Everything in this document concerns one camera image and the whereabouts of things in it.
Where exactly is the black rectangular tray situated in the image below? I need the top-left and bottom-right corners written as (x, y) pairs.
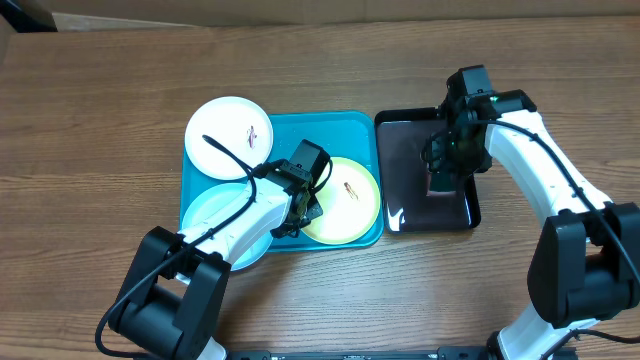
top-left (374, 107), bottom-right (481, 233)

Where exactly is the white plate with red stain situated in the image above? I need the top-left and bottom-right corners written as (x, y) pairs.
top-left (184, 96), bottom-right (274, 180)

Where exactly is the teal plastic tray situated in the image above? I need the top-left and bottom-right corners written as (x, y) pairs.
top-left (179, 110), bottom-right (385, 253)

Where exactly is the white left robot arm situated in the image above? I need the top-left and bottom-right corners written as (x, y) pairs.
top-left (95, 155), bottom-right (331, 359)

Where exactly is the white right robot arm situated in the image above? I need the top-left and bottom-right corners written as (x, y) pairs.
top-left (422, 90), bottom-right (639, 359)

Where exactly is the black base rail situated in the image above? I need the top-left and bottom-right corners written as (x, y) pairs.
top-left (227, 346), bottom-right (498, 360)

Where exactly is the light blue plate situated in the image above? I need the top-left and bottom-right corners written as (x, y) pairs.
top-left (181, 183), bottom-right (273, 271)

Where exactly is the green and orange sponge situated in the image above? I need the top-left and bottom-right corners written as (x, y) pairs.
top-left (426, 172), bottom-right (457, 197)

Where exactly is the brown cardboard backdrop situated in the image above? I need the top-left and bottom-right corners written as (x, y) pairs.
top-left (0, 0), bottom-right (640, 34)

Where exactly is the yellow plate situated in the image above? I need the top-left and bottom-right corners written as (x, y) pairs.
top-left (303, 157), bottom-right (381, 245)

